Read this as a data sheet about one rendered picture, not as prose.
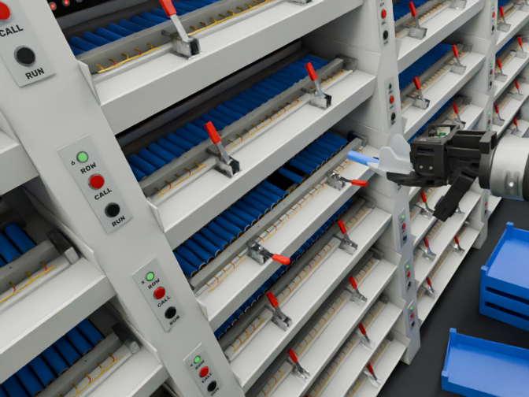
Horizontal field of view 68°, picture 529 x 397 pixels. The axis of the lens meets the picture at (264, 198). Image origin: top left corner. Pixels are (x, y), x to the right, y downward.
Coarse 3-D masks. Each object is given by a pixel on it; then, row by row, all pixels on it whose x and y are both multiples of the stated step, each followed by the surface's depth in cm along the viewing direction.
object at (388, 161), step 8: (384, 152) 69; (392, 152) 68; (384, 160) 70; (392, 160) 68; (400, 160) 68; (408, 160) 67; (376, 168) 72; (384, 168) 70; (392, 168) 69; (400, 168) 68; (408, 168) 67; (384, 176) 71
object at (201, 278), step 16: (352, 144) 97; (336, 160) 93; (320, 176) 89; (304, 192) 86; (288, 208) 84; (256, 224) 79; (272, 224) 80; (240, 240) 76; (224, 256) 74; (208, 272) 71
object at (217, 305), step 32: (352, 128) 101; (288, 160) 97; (288, 192) 89; (320, 192) 89; (352, 192) 93; (288, 224) 82; (320, 224) 87; (288, 256) 81; (192, 288) 68; (224, 288) 71; (256, 288) 76; (224, 320) 71
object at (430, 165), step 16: (432, 128) 67; (416, 144) 63; (432, 144) 61; (448, 144) 62; (464, 144) 61; (480, 144) 58; (496, 144) 59; (416, 160) 65; (432, 160) 63; (448, 160) 62; (464, 160) 61; (480, 160) 58; (432, 176) 64; (448, 176) 64; (480, 176) 58
